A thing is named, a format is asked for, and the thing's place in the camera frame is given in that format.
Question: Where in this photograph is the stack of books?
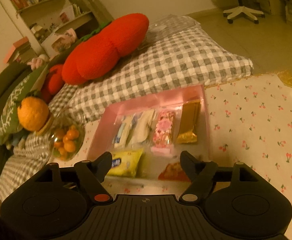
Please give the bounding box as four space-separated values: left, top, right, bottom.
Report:
3 37 37 64

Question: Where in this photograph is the red tomato plush cushion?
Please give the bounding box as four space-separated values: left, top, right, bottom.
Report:
62 13 149 85

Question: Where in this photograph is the grey checkered quilt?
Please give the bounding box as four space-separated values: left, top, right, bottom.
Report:
0 15 254 202

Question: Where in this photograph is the blue white bread pack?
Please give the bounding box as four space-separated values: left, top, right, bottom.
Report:
113 114 135 148

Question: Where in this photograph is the pink nougat snack pack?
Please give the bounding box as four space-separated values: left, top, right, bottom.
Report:
150 109 176 156

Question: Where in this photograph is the large orange citrus fruit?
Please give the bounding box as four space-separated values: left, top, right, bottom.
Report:
17 96 50 132

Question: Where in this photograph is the cherry print tablecloth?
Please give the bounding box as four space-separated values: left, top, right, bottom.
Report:
61 73 292 239

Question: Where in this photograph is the gold snack bar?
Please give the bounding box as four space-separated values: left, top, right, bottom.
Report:
176 100 201 144

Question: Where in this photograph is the glass jar with kumquats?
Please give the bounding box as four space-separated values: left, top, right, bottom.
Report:
38 107 86 161

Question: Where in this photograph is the yellow snack pack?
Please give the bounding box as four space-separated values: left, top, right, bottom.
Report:
107 149 144 178

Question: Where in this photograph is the orange red snack pack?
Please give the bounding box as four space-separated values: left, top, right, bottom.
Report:
158 162 190 182

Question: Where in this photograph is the small red plush cushion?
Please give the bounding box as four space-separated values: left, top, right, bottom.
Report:
40 64 64 104

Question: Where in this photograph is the clear white bread pack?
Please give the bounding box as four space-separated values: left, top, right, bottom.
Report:
128 109 156 146

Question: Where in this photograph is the green white patterned pillow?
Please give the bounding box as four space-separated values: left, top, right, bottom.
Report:
0 65 49 145

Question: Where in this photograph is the pink silver shallow box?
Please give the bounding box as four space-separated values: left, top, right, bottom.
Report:
88 85 209 180

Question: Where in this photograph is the white bookshelf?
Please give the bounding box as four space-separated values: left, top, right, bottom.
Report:
0 0 98 57

